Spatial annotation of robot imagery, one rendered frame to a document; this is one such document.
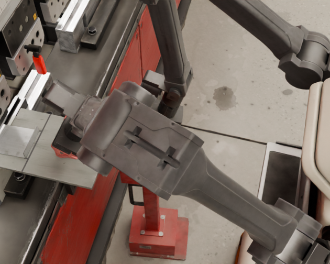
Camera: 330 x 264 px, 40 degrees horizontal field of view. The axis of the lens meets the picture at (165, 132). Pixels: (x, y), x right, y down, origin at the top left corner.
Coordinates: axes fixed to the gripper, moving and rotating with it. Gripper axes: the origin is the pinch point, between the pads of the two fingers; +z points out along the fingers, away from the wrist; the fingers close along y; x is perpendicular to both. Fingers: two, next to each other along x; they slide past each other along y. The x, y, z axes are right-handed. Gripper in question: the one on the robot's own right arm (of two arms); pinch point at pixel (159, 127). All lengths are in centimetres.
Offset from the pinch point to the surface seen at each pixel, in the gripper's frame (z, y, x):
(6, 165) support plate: -12, 39, 30
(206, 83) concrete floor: 71, -37, -88
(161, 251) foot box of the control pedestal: 71, -20, 13
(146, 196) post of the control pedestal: 34.3, -4.8, 7.3
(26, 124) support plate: -12.8, 37.0, 17.7
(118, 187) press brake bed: 76, 2, -16
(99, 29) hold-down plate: -6.3, 25.0, -29.2
